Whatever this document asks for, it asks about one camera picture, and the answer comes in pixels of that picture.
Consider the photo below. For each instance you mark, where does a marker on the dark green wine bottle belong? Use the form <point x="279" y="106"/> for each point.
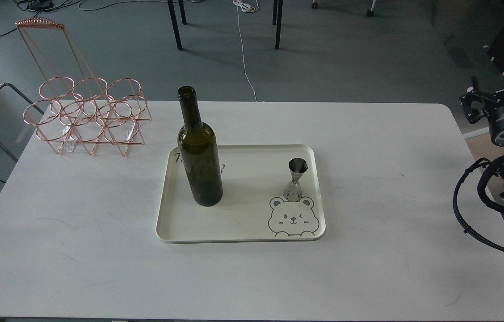
<point x="197" y="144"/>

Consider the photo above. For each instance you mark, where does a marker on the cream bear print tray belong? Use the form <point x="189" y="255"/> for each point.
<point x="252" y="208"/>

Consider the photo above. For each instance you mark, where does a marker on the silver metal jigger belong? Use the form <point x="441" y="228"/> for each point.
<point x="293" y="191"/>

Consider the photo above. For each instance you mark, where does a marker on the copper wire bottle rack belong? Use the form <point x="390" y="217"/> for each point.
<point x="83" y="110"/>

